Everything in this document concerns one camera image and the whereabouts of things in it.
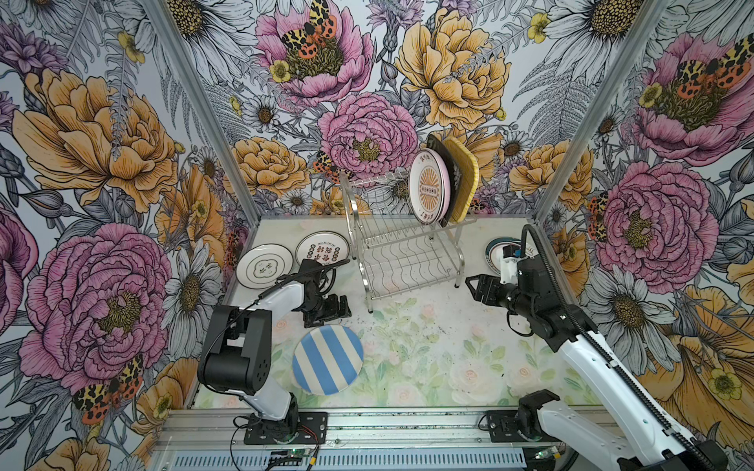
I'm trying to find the white plate green red band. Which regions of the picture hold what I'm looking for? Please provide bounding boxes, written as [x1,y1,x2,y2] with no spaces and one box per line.
[485,237,538,276]

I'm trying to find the blue white striped plate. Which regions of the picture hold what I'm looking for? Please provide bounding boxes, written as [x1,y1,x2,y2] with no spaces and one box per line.
[293,325,364,396]

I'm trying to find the white plate orange sunburst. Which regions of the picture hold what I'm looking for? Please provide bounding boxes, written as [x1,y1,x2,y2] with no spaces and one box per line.
[408,149,447,225]

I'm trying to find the pink round plate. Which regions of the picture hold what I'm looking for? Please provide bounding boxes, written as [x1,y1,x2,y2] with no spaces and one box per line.
[439,151,455,227]

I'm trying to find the yellow woven square plate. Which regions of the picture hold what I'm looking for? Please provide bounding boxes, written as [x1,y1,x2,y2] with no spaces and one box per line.
[443,137,480,224]

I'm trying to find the black floral square plate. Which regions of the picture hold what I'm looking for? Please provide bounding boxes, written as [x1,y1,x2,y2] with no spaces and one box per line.
[426,135,461,228]

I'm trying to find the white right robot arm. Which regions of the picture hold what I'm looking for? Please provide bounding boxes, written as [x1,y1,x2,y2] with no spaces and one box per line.
[465,255,728,470]

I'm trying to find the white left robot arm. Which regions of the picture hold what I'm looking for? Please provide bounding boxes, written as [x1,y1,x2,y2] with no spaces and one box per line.
[198,259,351,422]

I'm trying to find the chrome two-tier dish rack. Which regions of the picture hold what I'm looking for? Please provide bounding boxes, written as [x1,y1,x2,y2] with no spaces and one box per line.
[339,168,476,312]

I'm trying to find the white plate red characters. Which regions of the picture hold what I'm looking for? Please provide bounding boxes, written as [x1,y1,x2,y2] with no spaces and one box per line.
[295,231,351,266]

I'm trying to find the white plate green rim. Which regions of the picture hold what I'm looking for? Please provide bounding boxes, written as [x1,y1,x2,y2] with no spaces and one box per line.
[236,243,294,290]

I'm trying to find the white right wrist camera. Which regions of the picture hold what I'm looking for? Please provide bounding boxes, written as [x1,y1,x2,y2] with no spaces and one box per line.
[500,250,520,285]

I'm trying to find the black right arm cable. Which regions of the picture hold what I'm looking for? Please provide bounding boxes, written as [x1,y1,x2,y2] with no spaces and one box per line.
[519,223,726,471]

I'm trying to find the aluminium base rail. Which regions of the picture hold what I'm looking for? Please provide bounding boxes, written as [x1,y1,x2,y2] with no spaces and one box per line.
[149,407,591,470]

